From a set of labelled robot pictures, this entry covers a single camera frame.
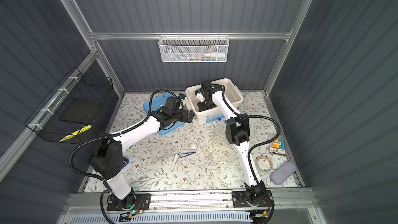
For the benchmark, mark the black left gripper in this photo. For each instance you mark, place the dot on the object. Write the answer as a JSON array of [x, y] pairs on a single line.
[[185, 118]]

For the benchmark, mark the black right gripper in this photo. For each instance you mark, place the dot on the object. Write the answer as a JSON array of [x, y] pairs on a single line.
[[202, 108]]

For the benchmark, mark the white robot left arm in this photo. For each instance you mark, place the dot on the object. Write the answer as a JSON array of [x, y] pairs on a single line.
[[108, 156]]

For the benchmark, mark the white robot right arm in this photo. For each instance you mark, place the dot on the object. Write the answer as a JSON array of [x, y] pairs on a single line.
[[237, 133]]

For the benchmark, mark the blue plastic box lid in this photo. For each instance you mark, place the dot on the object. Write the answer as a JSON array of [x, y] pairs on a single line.
[[155, 103]]

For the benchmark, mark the white bottle in basket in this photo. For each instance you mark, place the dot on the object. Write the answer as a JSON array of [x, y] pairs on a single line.
[[216, 55]]

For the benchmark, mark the blue tweezers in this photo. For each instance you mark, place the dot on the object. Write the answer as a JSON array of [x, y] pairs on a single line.
[[185, 154]]

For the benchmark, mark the coloured marker set box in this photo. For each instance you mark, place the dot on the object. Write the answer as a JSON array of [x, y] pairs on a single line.
[[277, 147]]

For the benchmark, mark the round tape roll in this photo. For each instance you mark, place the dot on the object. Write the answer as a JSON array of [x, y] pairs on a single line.
[[264, 164]]

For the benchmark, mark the grey oval sponge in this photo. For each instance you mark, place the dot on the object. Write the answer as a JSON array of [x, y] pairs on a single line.
[[283, 172]]

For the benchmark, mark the white wire mesh basket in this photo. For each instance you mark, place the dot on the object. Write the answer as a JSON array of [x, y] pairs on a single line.
[[192, 50]]

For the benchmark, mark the black wire mesh basket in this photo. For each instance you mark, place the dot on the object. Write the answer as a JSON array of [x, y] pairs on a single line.
[[79, 111]]

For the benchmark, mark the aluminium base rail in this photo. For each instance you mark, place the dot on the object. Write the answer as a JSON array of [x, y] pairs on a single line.
[[195, 200]]

